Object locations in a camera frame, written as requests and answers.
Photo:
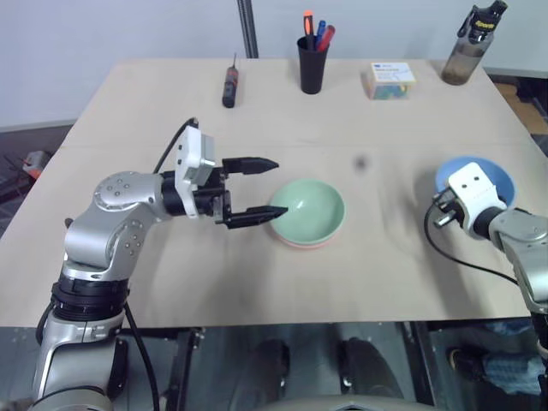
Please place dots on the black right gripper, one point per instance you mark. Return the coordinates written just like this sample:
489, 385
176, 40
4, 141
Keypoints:
451, 210

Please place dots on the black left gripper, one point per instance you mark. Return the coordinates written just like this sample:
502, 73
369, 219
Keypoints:
214, 201

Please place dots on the blue bowl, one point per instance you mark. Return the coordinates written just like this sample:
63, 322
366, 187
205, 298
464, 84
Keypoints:
501, 177

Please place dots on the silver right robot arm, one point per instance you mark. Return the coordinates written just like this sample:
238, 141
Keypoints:
524, 240

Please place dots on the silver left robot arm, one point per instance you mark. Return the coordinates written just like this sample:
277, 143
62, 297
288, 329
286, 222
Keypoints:
107, 222

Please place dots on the green bowl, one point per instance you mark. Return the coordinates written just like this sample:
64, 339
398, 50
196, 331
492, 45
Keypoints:
308, 210

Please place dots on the pink bowl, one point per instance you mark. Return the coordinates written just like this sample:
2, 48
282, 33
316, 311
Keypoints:
299, 246

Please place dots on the black and red screwdriver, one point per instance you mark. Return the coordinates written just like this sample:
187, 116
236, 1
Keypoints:
230, 87

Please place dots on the black pen cup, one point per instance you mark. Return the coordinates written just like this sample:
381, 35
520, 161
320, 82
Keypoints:
312, 68

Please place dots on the clear plastic box with label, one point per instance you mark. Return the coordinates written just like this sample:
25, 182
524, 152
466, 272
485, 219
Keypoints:
391, 79

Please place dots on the smoky water bottle black lid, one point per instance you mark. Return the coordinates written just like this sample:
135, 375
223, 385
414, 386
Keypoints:
464, 55

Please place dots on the person's dark shoe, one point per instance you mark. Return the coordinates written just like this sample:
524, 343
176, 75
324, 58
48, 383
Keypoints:
464, 364

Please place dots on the black table leg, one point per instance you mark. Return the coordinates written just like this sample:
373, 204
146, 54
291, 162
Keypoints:
184, 368
421, 364

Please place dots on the grey metal pole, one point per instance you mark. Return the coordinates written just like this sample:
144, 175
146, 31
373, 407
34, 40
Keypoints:
248, 27

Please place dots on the person's blue jeans leg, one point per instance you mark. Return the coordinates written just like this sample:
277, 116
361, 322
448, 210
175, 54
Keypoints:
514, 368

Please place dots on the red marker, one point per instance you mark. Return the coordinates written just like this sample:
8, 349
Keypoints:
327, 36

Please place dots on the blue pen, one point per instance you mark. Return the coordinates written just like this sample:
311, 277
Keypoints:
320, 32

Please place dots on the orange and grey floor object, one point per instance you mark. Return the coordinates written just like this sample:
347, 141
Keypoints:
36, 162

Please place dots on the grey robot torso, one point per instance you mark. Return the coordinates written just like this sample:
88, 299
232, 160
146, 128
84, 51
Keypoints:
351, 404

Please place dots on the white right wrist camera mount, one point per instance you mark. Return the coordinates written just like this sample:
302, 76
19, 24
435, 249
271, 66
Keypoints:
473, 190

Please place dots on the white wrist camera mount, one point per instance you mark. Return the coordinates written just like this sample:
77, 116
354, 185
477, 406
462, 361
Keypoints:
192, 158
473, 190

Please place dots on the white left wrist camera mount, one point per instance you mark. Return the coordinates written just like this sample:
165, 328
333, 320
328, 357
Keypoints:
192, 158

